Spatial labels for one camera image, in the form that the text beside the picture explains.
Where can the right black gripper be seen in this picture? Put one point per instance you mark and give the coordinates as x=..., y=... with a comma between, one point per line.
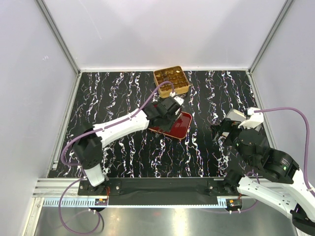
x=227, y=125

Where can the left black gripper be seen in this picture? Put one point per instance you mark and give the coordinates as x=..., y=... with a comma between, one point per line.
x=167, y=127

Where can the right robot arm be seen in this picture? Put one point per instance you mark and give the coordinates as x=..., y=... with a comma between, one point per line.
x=298, y=204

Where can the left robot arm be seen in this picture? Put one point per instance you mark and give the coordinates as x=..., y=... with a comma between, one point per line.
x=89, y=146

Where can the gold chocolate tin box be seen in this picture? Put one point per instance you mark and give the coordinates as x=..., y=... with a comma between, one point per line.
x=177, y=78

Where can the red lacquer tray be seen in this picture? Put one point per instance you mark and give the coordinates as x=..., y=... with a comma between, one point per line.
x=179, y=129

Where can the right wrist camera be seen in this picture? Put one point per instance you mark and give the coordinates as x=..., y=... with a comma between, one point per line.
x=253, y=120

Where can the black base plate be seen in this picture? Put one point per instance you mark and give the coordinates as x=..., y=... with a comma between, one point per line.
x=159, y=191

